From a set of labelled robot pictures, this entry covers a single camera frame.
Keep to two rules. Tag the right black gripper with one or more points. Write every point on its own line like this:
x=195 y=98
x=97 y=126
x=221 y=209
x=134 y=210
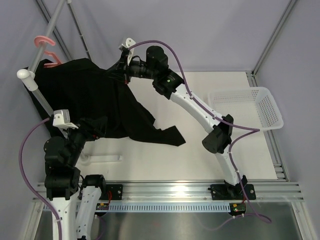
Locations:
x=121 y=67

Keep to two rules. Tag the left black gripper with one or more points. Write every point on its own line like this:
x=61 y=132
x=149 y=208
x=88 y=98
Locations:
x=97 y=127

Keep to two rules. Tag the black shirt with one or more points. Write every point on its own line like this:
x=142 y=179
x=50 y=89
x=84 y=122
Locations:
x=85 y=89

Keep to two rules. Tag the silver white garment rack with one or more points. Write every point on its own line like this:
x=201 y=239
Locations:
x=27 y=76

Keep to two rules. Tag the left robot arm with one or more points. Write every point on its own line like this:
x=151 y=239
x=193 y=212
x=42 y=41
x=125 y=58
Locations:
x=74 y=200

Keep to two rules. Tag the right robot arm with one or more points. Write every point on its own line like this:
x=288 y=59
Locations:
x=174 y=87

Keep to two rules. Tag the white perforated plastic basket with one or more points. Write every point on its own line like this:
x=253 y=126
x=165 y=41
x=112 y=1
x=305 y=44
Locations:
x=252 y=107

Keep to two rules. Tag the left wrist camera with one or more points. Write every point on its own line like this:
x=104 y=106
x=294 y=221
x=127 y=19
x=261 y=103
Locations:
x=62 y=120

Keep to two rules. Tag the white slotted cable duct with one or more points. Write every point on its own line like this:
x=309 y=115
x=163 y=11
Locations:
x=162 y=207

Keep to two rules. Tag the aluminium frame post right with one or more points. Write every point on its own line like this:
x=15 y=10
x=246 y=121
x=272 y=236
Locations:
x=274 y=35

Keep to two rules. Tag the aluminium mounting rail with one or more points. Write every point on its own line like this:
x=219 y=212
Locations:
x=198 y=192

